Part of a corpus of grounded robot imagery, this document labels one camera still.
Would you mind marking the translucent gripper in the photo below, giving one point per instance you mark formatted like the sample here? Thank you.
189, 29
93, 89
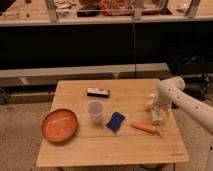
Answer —
151, 101

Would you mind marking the white plastic bottle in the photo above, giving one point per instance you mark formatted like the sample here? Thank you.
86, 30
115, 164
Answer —
157, 116

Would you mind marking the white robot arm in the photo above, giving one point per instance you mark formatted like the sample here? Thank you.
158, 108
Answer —
171, 91

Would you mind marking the orange ceramic bowl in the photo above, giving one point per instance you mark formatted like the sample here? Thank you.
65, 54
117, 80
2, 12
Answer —
59, 125

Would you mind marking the orange carrot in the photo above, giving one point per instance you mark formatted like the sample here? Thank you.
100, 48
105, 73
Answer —
146, 127

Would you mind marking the blue sponge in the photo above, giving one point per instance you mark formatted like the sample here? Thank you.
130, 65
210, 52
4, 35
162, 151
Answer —
115, 122

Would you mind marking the wooden table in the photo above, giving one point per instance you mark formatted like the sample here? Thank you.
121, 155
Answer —
97, 145

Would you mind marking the clear plastic cup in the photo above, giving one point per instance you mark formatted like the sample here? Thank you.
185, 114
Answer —
95, 110

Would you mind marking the black and white box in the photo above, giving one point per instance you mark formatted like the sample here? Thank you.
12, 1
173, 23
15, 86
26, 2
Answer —
96, 92

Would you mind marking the cluttered upper workbench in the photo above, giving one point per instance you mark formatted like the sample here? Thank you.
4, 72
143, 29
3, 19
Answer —
82, 12

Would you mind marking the long metal shelf rail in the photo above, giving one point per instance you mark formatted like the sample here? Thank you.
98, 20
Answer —
47, 76

